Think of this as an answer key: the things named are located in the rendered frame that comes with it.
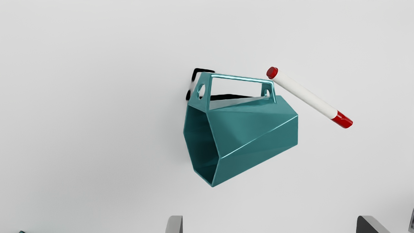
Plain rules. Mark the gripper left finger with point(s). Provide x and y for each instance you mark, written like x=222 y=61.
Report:
x=175 y=225

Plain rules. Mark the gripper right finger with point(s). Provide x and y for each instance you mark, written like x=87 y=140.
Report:
x=370 y=226

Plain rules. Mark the teal faceted mug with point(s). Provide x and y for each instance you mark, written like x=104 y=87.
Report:
x=245 y=136

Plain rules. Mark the white marker pen red caps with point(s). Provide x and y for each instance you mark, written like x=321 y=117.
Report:
x=307 y=96

